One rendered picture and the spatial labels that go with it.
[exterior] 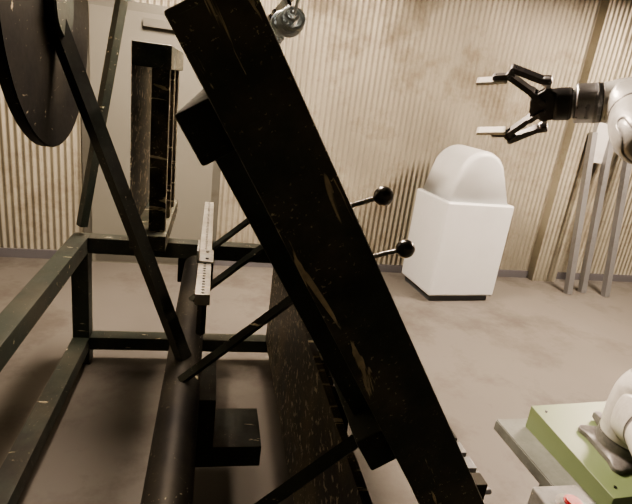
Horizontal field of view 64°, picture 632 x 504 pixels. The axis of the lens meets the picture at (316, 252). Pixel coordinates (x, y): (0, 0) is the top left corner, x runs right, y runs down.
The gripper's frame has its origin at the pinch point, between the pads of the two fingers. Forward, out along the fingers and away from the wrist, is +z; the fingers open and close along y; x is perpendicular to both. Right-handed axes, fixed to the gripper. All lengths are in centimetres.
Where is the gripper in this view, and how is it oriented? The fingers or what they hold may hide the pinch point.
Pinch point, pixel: (481, 106)
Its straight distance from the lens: 136.7
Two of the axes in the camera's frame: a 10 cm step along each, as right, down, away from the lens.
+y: 2.2, 7.2, 6.6
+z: -9.2, -0.7, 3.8
